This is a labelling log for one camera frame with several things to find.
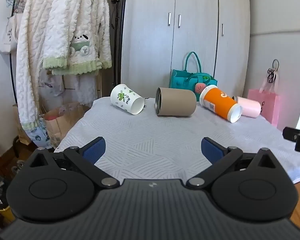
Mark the tan cylindrical cup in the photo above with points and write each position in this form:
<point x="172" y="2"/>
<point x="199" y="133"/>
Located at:
<point x="178" y="102"/>

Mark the grey wardrobe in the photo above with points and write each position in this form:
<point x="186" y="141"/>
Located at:
<point x="195" y="42"/>

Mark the white printed plastic bag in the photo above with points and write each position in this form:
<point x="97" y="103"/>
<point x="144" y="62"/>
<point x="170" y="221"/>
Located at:
<point x="51" y="83"/>

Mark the pink cup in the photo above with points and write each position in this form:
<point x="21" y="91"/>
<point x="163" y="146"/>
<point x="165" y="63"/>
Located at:
<point x="251" y="107"/>

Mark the yellow bucket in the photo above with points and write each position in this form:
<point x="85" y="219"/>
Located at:
<point x="2" y="213"/>

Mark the teal felt tote bag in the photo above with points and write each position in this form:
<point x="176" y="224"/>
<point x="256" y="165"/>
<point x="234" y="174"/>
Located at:
<point x="180" y="81"/>

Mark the blue printed plastic bag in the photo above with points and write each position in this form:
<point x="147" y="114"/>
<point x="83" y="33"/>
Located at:
<point x="40" y="136"/>

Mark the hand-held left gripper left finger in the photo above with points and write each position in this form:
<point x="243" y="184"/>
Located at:
<point x="95" y="151"/>

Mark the pink paper gift bag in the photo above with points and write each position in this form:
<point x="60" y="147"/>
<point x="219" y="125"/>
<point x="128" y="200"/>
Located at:
<point x="267" y="105"/>

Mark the long white fleece robe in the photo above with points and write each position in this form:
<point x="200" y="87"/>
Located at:
<point x="31" y="62"/>

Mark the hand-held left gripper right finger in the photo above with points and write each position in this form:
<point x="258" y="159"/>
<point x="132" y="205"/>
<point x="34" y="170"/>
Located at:
<point x="211" y="151"/>

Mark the white paper cup green print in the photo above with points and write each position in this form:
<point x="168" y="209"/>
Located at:
<point x="123" y="98"/>

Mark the pink strawberry bag charm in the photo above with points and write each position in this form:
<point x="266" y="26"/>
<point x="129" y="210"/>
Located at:
<point x="200" y="87"/>

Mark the white patterned table cloth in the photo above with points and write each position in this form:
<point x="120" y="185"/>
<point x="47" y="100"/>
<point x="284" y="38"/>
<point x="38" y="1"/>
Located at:
<point x="150" y="137"/>

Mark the brown paper bag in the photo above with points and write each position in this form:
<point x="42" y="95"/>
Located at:
<point x="65" y="120"/>

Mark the white canvas tote bag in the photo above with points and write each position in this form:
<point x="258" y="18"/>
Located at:
<point x="8" y="36"/>

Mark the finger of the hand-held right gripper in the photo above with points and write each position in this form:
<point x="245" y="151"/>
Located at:
<point x="293" y="135"/>

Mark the white fleece top green trim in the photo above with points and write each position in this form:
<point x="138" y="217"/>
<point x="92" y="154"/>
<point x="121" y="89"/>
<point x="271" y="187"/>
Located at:
<point x="77" y="30"/>

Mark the orange paper cup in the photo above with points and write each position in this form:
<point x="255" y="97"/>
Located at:
<point x="218" y="102"/>

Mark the black clothes rack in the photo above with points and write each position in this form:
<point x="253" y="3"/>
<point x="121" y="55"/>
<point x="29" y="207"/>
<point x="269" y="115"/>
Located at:
<point x="12" y="80"/>

